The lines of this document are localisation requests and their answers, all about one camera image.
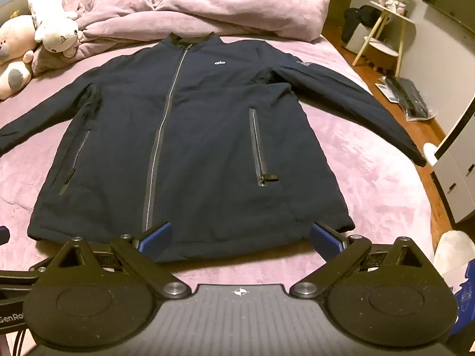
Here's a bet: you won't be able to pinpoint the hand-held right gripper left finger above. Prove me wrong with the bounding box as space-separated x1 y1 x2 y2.
45 222 188 300

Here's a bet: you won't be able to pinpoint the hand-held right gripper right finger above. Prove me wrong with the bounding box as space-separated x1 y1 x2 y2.
291 222 436 299

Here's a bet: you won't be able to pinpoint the navy zip jacket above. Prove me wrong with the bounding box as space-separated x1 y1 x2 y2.
0 33 428 264

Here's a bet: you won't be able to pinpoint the white cloth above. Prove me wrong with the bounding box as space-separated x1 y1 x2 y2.
434 230 475 279

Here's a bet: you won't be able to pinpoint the white round fan base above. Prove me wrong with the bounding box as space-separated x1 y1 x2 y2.
423 143 441 167

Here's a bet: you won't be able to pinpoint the white cabinet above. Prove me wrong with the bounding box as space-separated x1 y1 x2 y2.
432 96 475 224

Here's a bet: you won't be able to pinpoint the blue printed bag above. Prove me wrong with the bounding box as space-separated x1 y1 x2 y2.
450 267 475 342

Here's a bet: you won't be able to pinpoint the black plastic packets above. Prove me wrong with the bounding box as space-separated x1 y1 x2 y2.
384 76 430 121

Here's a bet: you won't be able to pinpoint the round white stool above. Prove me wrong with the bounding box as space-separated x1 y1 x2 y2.
365 40 400 72

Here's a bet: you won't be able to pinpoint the large pink-white plush toy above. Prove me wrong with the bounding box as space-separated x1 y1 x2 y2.
0 15 40 101

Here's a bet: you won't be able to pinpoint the white plush toy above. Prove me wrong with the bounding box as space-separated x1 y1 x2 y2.
34 18 84 58
28 0 79 22

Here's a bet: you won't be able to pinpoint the black garment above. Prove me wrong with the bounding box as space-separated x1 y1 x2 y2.
341 5 384 44

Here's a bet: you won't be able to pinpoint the grey headboard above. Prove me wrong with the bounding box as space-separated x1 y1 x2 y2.
0 0 38 26

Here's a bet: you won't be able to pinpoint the crumpled pink duvet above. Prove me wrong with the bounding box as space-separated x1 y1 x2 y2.
31 0 331 75

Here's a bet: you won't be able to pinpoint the white side table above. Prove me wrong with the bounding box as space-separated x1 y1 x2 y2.
352 1 416 77

